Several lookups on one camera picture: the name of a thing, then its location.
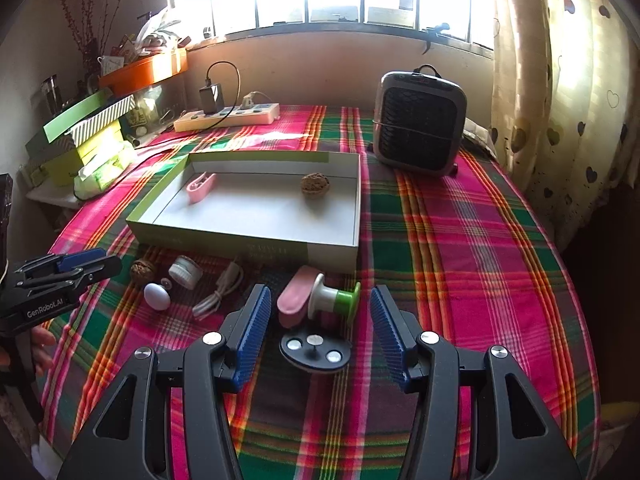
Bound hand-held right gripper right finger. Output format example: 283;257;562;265
370;285;583;480

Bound black charger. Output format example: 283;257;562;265
199;84;224;115

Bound white mushroom-shaped gadget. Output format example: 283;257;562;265
143;278;173;311

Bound white power strip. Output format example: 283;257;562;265
173;102;281;133

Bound metal cup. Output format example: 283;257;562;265
41;76;61;116

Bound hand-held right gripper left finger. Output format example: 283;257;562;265
56;284;273;480

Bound white plastic bag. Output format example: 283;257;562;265
132;17;191;53

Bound plaid tablecloth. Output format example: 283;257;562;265
40;104;601;480

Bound brown walnut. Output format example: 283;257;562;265
300;173;332;199
130;258;160;286

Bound orange box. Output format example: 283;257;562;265
98;49;188;97

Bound small pink clip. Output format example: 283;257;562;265
186;172;217;204

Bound black charger cable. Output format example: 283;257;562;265
206;61;242;111

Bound green and white striped box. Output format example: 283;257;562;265
42;87;136;146

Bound person's left hand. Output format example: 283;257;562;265
30;325;57;378

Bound heart print curtain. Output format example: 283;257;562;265
487;0;633;256

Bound large pink clip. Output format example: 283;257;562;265
276;265;326;328

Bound black oval disc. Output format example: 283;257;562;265
279;327;353;373

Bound yellow-green box stack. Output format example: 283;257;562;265
25;120;126;186

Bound white cable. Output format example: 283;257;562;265
192;260;246;318

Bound dried branches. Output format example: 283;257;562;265
57;0;141;76

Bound green label packet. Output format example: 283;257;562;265
120;107;151;136

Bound green tissue pack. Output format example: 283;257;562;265
74;140;137;200

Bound grey desktop heater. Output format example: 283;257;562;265
372;65;468;178

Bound white and green spool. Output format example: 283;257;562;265
307;272;362;321

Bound black window latch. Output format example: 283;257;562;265
421;22;451;56

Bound green and white cardboard box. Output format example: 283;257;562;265
125;151;362;273

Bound white plug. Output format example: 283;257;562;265
235;91;273;111

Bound small white jar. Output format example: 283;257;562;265
168;255;204;289

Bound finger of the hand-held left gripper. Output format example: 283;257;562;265
15;255;124;292
14;248;108;276

